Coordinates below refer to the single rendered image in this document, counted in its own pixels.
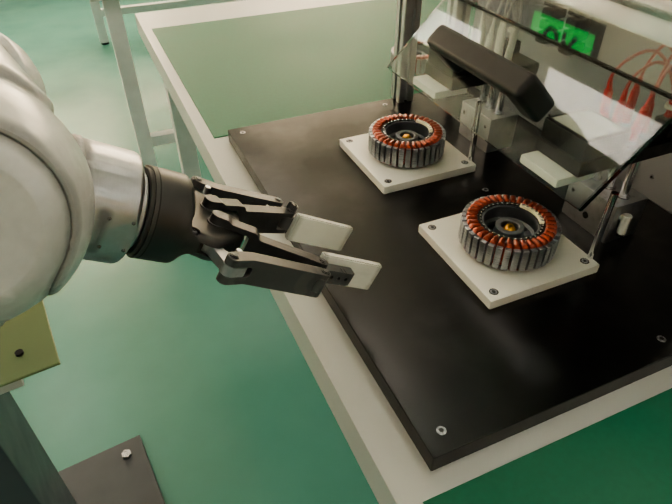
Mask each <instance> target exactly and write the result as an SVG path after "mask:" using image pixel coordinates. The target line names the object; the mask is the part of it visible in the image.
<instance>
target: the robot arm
mask: <svg viewBox="0 0 672 504"><path fill-rule="evenodd" d="M266 204H268V205H269V206H266ZM282 204H283V201H282V199H280V198H278V197H274V196H270V195H265V194H261V193H257V192H252V191H248V190H244V189H239V188H235V187H230V186H226V185H222V184H217V183H214V182H211V181H209V180H206V179H204V178H201V177H198V176H192V178H191V179H190V178H189V177H188V176H187V175H185V174H183V173H180V172H176V171H172V170H168V169H164V168H160V167H156V166H152V165H145V166H144V164H143V161H142V159H141V157H140V155H139V154H137V153H136V152H134V151H131V150H128V149H124V148H120V147H116V146H113V145H109V144H105V143H102V142H98V141H94V140H90V139H87V138H83V137H82V136H81V135H77V134H71V133H70V131H69V130H68V129H67V128H66V126H65V125H64V124H63V123H62V122H61V121H60V120H59V119H58V118H57V117H56V116H55V115H54V106H53V103H52V101H51V100H50V99H49V98H48V97H47V95H46V90H45V85H44V82H43V79H42V77H41V75H40V73H39V71H38V70H37V68H36V66H35V65H34V63H33V62H32V60H31V59H30V57H29V56H28V55H27V54H26V52H25V51H24V50H23V49H22V48H21V47H20V46H19V45H18V44H16V43H15V42H14V41H12V40H11V39H10V38H8V37H7V36H5V35H4V34H2V33H0V327H1V326H2V325H3V324H4V323H5V322H6V321H8V320H10V319H12V318H14V317H16V316H18V315H20V314H22V313H23V312H25V311H27V310H29V309H30V308H32V307H33V306H34V305H36V304H37V303H39V302H40V301H42V300H43V299H44V298H46V297H47V295H49V296H51V295H54V294H56V293H58V292H59V291H60V290H61V289H62V288H63V287H64V286H65V285H66V284H67V283H68V281H69V280H70V279H71V277H72V276H73V274H74V273H75V272H76V270H77V269H78V267H79V265H80V263H81V261H82V260H89V261H95V262H102V263H109V264H112V263H116V262H118V261H120V260H121V259H122V258H123V257H124V256H125V254H126V255H127V256H128V257H130V258H136V259H142V260H148V261H155V262H161V263H169V262H172V261H174V260H175V259H176V258H178V257H179V256H181V255H184V254H190V255H193V256H195V257H198V258H200V259H202V260H206V261H213V263H214V264H215V265H216V266H217V267H218V269H219V272H218V274H217V277H216V280H217V281H218V282H219V283H220V284H223V285H239V284H245V285H250V286H256V287H261V288H266V289H272V290H277V291H283V292H288V293H293V294H299V295H304V296H309V297H315V298H317V297H318V296H319V295H320V293H321V291H322V289H323V288H324V286H325V284H326V283H329V284H335V285H341V286H347V287H354V288H360V289H366V290H367V289H369V287H370V285H371V284H372V282H373V281H374V279H375V277H376V276H377V274H378V273H379V271H380V269H381V268H382V266H381V264H380V263H378V262H373V261H368V260H363V259H358V258H353V257H349V256H344V255H339V254H334V253H329V252H322V254H321V255H320V257H319V256H317V255H314V254H311V253H309V252H306V251H303V250H301V249H298V248H295V247H292V246H290V245H287V244H284V243H282V242H279V241H276V240H273V239H271V238H268V237H265V236H263V235H260V234H259V233H281V234H283V233H285V231H286V230H287V232H286V234H285V238H286V239H287V240H289V241H294V242H299V243H303V244H308V245H313V246H318V247H322V248H327V249H332V250H337V251H341V250H342V248H343V246H344V244H345V243H346V241H347V239H348V237H349V236H350V234H351V232H352V231H353V228H352V227H351V226H349V225H345V224H341V223H337V222H333V221H329V220H325V219H321V218H317V217H313V216H309V215H305V214H301V213H296V214H295V212H296V210H297V209H298V205H297V204H296V203H294V202H292V201H289V203H288V205H287V207H283V206H282ZM244 236H247V237H246V239H245V241H244V243H243V245H242V247H241V249H240V246H241V243H242V241H243V239H244Z"/></svg>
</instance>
